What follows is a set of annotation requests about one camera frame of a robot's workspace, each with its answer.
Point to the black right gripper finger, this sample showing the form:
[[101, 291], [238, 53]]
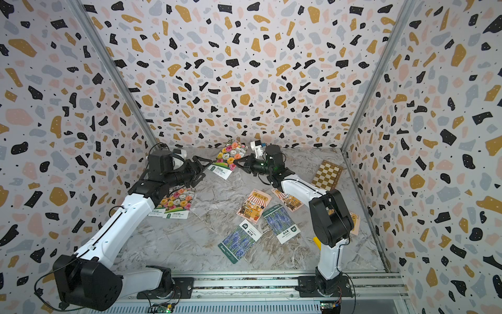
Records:
[[245, 168], [243, 160]]

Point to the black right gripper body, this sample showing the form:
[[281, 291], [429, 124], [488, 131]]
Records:
[[258, 167]]

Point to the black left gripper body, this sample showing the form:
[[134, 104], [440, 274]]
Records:
[[187, 173]]

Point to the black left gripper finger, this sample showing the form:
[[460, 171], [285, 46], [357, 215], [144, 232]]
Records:
[[202, 162], [204, 172]]

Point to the sunflower seed packet pink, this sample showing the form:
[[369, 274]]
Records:
[[290, 202], [254, 206]]

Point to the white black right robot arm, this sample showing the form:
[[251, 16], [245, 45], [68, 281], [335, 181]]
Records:
[[330, 217]]

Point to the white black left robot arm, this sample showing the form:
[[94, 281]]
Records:
[[86, 279]]

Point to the lavender seed packet right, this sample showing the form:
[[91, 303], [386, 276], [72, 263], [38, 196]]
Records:
[[281, 223]]

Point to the lavender seed packet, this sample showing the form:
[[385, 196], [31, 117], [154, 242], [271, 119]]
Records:
[[239, 242], [281, 223]]

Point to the lavender seed packet left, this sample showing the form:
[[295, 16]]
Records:
[[239, 242]]

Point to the wooden chessboard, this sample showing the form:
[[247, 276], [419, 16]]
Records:
[[327, 176]]

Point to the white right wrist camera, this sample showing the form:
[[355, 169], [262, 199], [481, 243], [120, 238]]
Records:
[[258, 148]]

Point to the yellow plastic frame tool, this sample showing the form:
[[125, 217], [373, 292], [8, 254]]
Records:
[[317, 243]]

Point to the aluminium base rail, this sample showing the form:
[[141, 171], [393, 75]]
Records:
[[274, 292]]

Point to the left aluminium corner post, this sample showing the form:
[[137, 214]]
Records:
[[79, 12]]

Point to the aluminium corner post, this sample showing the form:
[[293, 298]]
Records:
[[381, 67], [79, 12]]

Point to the right aluminium corner post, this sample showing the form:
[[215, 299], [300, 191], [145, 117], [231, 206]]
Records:
[[381, 67]]

